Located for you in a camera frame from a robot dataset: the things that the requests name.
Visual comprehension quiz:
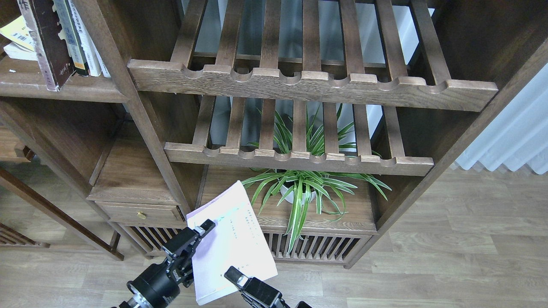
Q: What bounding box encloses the dark spine upright book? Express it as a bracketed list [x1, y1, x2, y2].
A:
[54, 0, 89, 76]

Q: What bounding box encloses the dark wooden bookshelf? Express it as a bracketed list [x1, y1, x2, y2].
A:
[1, 0, 547, 269]

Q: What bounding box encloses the white purple paperback book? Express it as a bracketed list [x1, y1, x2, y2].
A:
[187, 181, 278, 305]

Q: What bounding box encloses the green yellow paperback book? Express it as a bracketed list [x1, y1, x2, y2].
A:
[0, 15, 38, 61]

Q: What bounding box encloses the white curtain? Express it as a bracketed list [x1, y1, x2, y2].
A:
[455, 65, 548, 174]

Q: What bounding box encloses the white plant pot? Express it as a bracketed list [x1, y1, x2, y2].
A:
[280, 180, 317, 204]

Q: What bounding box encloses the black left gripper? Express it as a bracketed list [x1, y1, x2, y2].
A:
[126, 219, 216, 308]

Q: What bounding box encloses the green spider plant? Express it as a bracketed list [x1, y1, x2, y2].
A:
[241, 107, 392, 254]

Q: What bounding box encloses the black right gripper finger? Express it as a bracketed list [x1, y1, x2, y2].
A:
[224, 267, 285, 308]

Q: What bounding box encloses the thin white upright book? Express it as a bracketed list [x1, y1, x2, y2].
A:
[77, 0, 112, 78]

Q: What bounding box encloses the maroon thick book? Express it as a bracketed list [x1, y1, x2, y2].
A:
[17, 0, 75, 92]

